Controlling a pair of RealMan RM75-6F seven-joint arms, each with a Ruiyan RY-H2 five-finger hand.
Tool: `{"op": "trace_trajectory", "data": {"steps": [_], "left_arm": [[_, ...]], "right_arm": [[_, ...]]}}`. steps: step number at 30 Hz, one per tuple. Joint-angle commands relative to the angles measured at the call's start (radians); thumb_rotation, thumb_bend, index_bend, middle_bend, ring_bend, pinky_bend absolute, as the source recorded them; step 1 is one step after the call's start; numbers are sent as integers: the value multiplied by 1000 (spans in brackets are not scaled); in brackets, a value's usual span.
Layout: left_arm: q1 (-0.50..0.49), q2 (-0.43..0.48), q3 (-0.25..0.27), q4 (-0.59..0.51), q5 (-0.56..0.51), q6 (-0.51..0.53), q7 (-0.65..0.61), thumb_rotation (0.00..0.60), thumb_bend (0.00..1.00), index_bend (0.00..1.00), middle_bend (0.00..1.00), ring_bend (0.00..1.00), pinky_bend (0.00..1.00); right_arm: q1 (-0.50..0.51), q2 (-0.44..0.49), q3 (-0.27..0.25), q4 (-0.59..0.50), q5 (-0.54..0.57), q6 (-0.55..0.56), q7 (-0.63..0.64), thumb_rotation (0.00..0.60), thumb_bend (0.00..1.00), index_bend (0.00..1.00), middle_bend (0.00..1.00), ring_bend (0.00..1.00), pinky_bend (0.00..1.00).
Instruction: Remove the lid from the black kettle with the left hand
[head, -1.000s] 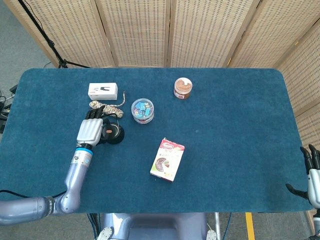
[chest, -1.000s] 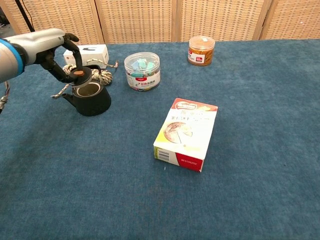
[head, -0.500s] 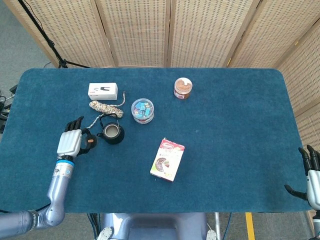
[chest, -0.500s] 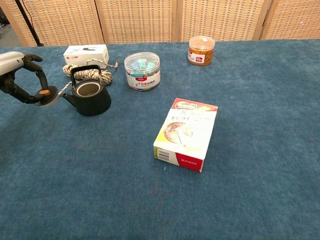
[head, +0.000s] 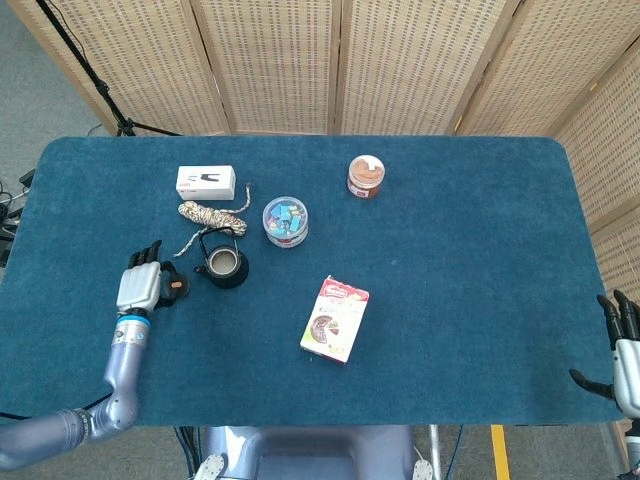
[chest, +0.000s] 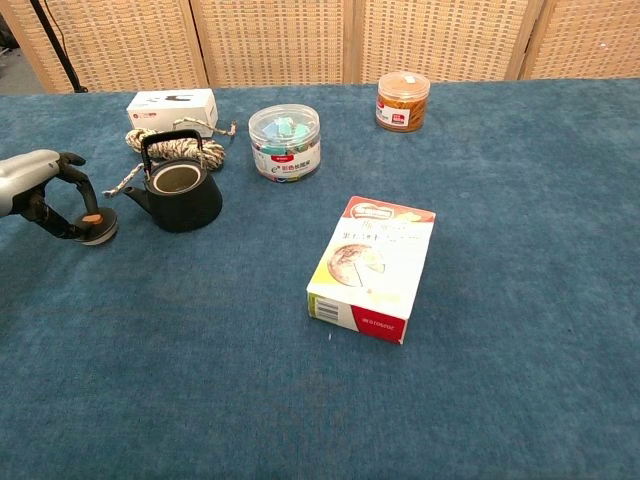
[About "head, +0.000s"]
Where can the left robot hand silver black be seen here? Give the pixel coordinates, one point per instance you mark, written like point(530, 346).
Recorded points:
point(139, 287)

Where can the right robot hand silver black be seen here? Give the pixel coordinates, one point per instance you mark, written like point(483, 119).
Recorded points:
point(629, 370)

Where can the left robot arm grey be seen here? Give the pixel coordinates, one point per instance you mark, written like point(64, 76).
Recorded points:
point(125, 360)

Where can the black cast iron teapot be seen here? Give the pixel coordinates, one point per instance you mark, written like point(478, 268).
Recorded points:
point(241, 274)

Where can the woven wooden screen panel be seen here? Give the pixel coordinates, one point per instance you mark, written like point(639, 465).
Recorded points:
point(140, 60)
point(275, 60)
point(540, 60)
point(610, 150)
point(622, 255)
point(410, 60)

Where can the white cardboard box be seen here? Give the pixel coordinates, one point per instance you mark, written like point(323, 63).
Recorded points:
point(206, 182)

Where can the yellow floor tape strip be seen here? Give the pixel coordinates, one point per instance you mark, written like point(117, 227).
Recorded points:
point(500, 452)

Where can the clear jar of coloured clips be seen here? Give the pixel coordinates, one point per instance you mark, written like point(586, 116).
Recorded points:
point(285, 222)

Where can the blue table cloth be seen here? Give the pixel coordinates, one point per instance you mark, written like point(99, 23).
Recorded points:
point(475, 280)

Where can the cake mix carton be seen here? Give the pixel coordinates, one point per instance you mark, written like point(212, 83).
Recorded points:
point(334, 320)

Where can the black tripod stand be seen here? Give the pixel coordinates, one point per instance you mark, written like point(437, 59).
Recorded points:
point(102, 90)

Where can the metal table leg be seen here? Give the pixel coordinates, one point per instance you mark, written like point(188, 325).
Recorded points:
point(436, 455)

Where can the grey robot torso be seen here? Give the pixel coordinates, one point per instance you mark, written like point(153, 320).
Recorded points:
point(310, 450)

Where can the orange jar of rubber bands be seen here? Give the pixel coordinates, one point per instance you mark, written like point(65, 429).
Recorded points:
point(366, 175)

